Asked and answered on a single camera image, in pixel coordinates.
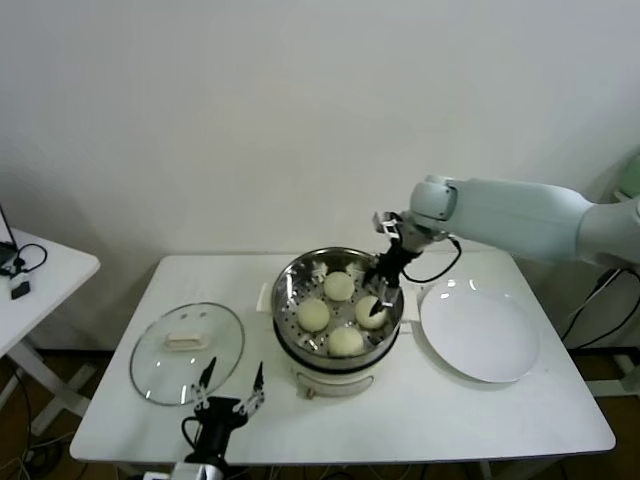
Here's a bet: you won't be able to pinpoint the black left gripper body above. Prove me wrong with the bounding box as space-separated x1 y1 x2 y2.
187 397 251 464

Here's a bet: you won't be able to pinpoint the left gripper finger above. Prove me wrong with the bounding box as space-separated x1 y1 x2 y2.
234 360 267 417
191 355 218 413

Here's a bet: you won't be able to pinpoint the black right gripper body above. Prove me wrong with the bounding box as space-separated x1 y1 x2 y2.
372 242 421 290

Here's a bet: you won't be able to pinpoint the white steamed baozi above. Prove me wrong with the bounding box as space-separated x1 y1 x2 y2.
353 295 389 330
327 325 365 358
323 271 355 302
296 298 331 334

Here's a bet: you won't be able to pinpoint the stainless steel steamer basket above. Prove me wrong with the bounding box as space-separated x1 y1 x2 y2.
255 246 419 369

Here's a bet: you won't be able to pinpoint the round glass pot lid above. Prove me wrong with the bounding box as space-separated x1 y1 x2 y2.
128 301 246 406

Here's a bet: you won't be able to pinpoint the white electric cooker base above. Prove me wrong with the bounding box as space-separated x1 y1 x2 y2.
273 324 401 401

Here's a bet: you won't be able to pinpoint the white round plate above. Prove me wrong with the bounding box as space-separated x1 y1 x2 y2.
418 278 542 385

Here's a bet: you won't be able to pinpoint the white side table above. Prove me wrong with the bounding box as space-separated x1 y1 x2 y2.
0 227 101 436

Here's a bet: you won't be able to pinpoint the dark laptop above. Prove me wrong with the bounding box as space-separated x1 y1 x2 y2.
0 203 19 266

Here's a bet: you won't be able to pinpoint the pale green container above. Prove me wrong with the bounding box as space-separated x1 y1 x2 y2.
612 149 640 201

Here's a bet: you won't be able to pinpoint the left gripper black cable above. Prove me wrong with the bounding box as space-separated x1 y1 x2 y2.
180 417 204 451

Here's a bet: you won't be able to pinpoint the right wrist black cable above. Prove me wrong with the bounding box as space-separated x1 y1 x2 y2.
402 234 464 284

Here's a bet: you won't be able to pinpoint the black floor cables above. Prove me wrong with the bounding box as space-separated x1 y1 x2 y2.
558 267 640 351

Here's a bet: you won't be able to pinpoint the black looped cable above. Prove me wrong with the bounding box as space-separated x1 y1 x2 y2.
0 243 49 279

